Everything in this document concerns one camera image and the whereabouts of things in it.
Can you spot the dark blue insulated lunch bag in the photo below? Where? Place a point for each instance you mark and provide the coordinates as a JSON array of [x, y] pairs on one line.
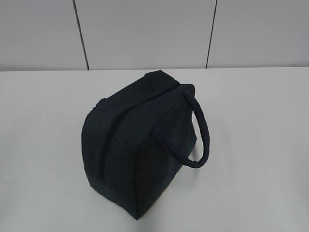
[[135, 141]]

